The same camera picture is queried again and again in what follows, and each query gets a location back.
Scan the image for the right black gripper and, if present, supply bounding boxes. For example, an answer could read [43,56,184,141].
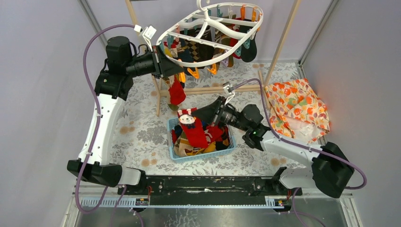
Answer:
[192,96,249,132]

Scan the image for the red santa sock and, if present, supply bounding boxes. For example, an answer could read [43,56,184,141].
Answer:
[168,77,186,105]

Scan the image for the white round clip hanger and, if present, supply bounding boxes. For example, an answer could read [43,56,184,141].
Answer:
[159,1,258,64]

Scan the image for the red bunny sock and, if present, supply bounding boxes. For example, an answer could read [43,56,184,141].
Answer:
[177,107,209,148]

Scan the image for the striped beige brown sock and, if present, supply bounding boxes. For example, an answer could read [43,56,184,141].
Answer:
[168,104,179,111]

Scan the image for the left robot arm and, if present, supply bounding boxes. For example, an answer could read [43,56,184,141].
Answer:
[67,36,183,194]

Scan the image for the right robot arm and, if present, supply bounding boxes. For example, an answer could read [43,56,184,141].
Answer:
[191,96,355,198]

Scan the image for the pile of socks in basket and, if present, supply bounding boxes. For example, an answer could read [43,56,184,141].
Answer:
[171,125,230,157]

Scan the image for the argyle dark hanging sock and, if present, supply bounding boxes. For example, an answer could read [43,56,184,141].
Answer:
[185,40,201,62]

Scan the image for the blue plastic basket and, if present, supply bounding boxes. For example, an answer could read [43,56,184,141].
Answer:
[167,118,236,163]

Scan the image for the dark green hanging sock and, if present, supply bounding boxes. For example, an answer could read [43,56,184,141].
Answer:
[241,32,257,62]

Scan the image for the red hanging sock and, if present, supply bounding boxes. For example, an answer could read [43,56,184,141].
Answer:
[230,37,242,60]

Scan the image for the floral orange cloth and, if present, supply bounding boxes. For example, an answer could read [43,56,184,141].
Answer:
[265,79,330,143]

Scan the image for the floral table mat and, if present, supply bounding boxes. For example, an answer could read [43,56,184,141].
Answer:
[110,62,305,176]

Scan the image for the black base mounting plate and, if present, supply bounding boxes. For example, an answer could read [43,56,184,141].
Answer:
[118,175,302,206]

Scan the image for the wooden drying rack frame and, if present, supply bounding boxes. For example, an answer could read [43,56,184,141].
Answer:
[125,0,301,116]

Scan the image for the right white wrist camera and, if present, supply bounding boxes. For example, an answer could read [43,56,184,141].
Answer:
[222,82,235,105]

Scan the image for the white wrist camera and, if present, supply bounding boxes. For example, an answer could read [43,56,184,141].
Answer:
[222,82,235,105]
[134,25,157,52]

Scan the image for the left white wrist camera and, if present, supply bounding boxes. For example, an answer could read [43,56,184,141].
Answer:
[134,25,157,52]

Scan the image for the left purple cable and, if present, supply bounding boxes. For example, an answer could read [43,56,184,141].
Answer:
[74,24,137,227]

